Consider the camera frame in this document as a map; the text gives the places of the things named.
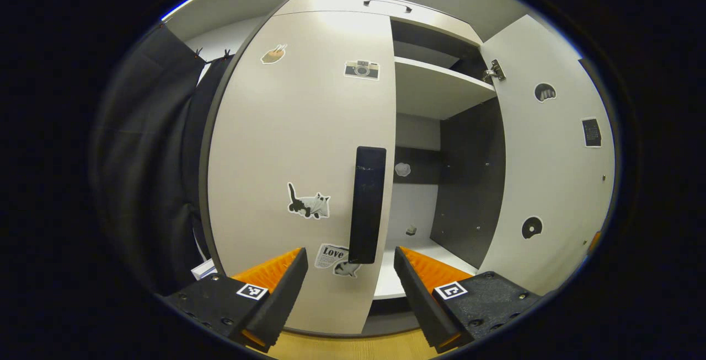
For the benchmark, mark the pale shoe cabinet door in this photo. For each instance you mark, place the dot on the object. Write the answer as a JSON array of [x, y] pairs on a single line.
[[551, 172], [287, 128]]

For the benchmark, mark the white book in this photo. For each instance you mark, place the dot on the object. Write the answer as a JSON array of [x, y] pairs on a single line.
[[204, 270]]

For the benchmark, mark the short ceiling light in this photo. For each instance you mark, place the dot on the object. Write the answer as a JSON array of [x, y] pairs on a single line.
[[181, 6]]

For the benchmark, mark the black backdrop cloth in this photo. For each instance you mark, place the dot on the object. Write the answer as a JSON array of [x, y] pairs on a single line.
[[143, 156]]

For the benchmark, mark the pale double-door shoe cabinet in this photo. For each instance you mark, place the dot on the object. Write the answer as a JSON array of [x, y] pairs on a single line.
[[436, 90]]

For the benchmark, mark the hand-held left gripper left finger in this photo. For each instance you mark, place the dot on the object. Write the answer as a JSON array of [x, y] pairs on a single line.
[[281, 305]]

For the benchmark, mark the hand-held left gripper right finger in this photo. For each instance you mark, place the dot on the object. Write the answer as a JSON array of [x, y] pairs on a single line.
[[419, 305]]

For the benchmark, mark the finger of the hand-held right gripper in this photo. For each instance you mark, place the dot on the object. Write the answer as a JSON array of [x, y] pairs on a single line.
[[594, 241]]

